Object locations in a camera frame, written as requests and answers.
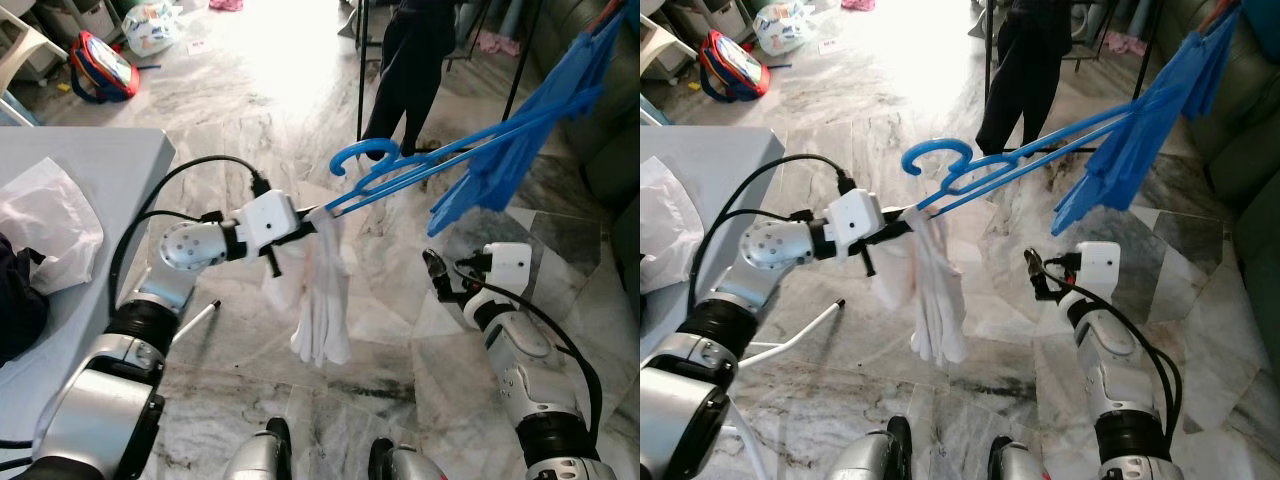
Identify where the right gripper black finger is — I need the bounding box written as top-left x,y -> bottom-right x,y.
422,248 -> 451,297
1022,248 -> 1049,297

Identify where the cream white garment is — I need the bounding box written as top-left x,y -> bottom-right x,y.
262,210 -> 353,366
870,207 -> 969,366

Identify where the blue plastic clothes hanger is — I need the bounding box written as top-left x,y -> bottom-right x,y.
322,95 -> 566,219
900,98 -> 1151,217

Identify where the red clothes hanger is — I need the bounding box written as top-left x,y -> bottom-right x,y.
1205,0 -> 1246,36
590,0 -> 626,36

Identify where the blue shirt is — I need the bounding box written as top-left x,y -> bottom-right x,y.
1050,28 -> 1246,239
428,28 -> 626,239

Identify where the white pole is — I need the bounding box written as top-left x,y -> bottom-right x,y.
170,298 -> 223,346
745,298 -> 846,371

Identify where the black metal drying rack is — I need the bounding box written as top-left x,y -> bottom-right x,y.
355,0 -> 546,151
980,0 -> 1166,151

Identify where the grey folding table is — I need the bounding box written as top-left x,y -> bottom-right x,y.
640,127 -> 786,361
0,127 -> 176,441

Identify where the black t-shirt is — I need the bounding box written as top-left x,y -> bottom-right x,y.
975,0 -> 1073,158
362,0 -> 459,161

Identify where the white cloth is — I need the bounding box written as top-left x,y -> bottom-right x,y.
640,157 -> 706,296
0,157 -> 105,296

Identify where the dark green sofa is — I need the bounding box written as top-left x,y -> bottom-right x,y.
540,0 -> 640,321
1150,0 -> 1280,381

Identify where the red and blue bag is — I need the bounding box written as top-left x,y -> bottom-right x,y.
698,28 -> 771,101
68,30 -> 141,104

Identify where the white plastic bag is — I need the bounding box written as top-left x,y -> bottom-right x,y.
752,0 -> 816,56
122,0 -> 186,58

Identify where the grey left robot leg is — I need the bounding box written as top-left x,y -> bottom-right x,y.
830,415 -> 913,480
222,418 -> 293,480

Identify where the small pink item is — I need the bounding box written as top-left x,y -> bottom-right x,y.
1100,30 -> 1149,58
475,30 -> 521,58

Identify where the grey plastic drawer unit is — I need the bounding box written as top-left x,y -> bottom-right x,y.
40,0 -> 121,46
690,0 -> 751,41

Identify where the white high chair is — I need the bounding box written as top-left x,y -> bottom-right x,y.
640,15 -> 696,86
0,10 -> 66,91

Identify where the blue storage box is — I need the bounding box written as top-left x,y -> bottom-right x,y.
1240,0 -> 1280,66

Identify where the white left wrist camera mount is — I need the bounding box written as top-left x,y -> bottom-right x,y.
240,193 -> 301,251
828,188 -> 886,251

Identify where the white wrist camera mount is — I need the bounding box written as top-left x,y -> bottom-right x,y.
240,193 -> 301,251
828,188 -> 886,251
1075,241 -> 1123,297
482,243 -> 534,297

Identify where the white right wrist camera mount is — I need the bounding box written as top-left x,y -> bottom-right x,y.
482,243 -> 534,297
1075,241 -> 1123,297

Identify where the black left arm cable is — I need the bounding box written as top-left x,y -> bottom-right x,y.
690,153 -> 861,301
108,155 -> 273,311

